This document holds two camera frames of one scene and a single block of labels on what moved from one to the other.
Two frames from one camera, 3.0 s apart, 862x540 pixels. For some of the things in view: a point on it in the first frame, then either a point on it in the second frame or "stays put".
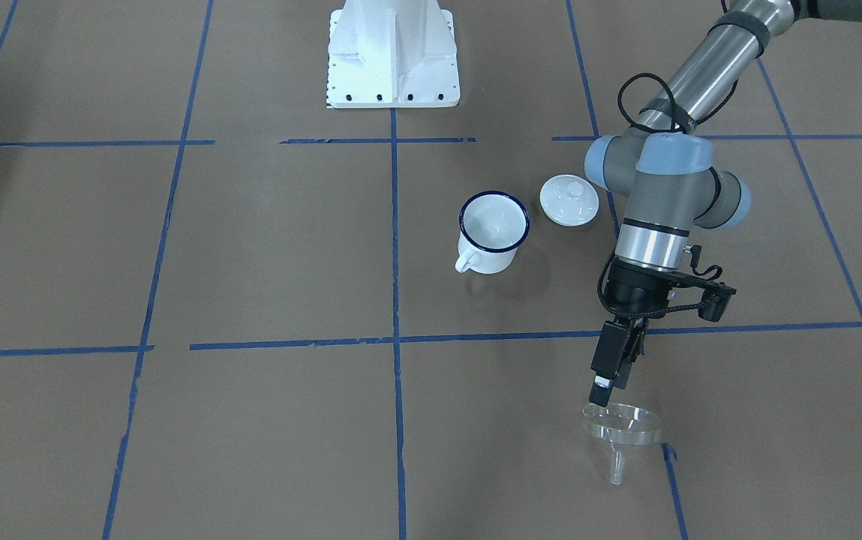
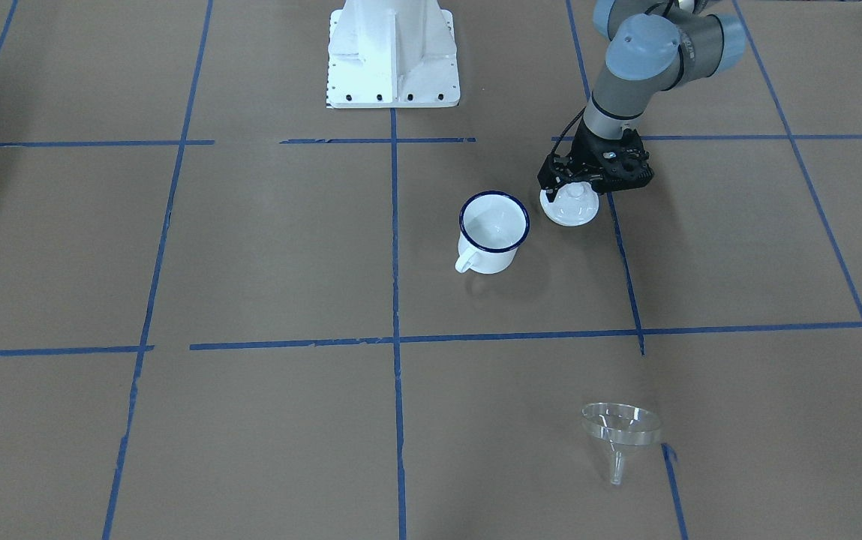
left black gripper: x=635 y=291 -> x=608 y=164
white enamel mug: x=492 y=225 stays put
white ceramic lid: x=569 y=200 stays put
